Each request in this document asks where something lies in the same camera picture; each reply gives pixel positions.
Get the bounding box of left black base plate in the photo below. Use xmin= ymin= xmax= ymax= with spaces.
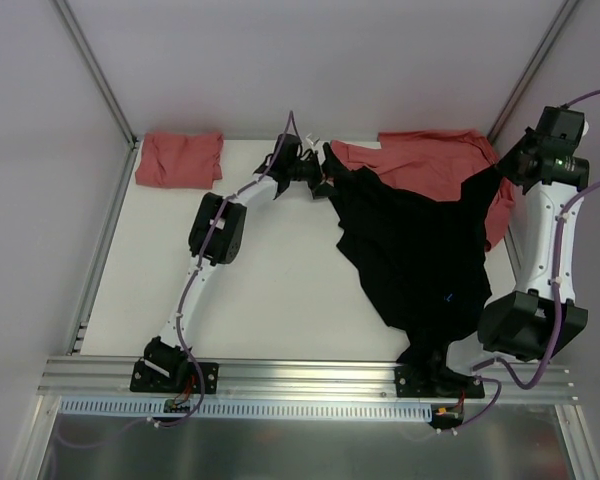
xmin=129 ymin=358 xmax=219 ymax=394

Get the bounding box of white slotted cable duct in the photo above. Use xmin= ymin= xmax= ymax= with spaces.
xmin=59 ymin=396 xmax=433 ymax=423

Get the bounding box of black t shirt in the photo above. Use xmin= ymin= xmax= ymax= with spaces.
xmin=327 ymin=157 xmax=503 ymax=371

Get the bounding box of folded red t shirt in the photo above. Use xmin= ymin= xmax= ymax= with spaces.
xmin=135 ymin=132 xmax=224 ymax=190

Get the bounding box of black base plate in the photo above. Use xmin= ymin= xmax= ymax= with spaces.
xmin=394 ymin=365 xmax=485 ymax=399
xmin=129 ymin=358 xmax=219 ymax=394

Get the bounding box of aluminium front rail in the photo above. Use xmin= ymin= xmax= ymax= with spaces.
xmin=37 ymin=355 xmax=580 ymax=404

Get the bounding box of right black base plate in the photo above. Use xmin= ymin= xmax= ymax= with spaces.
xmin=394 ymin=365 xmax=485 ymax=399

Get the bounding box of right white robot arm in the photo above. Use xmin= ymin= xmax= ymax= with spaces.
xmin=477 ymin=106 xmax=589 ymax=390

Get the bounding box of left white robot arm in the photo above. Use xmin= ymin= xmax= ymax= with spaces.
xmin=143 ymin=133 xmax=333 ymax=391

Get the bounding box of crumpled red t shirt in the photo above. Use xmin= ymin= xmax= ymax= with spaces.
xmin=329 ymin=128 xmax=517 ymax=254

